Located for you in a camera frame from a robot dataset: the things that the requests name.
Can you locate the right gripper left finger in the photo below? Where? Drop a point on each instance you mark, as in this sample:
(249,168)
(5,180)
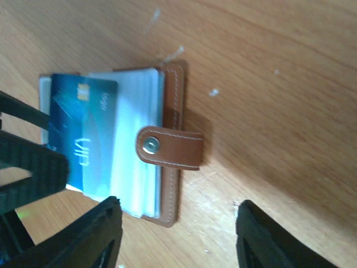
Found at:
(93,240)

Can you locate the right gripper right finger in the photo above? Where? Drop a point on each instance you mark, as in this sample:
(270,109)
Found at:
(262,242)

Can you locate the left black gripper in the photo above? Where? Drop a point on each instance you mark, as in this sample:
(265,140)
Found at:
(49,171)

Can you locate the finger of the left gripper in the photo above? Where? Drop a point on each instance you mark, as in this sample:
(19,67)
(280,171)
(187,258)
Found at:
(21,110)

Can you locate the blue credit card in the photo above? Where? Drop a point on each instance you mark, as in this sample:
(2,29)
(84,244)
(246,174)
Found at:
(81,127)

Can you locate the brown leather card holder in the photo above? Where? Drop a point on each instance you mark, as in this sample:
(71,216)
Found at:
(150,146)

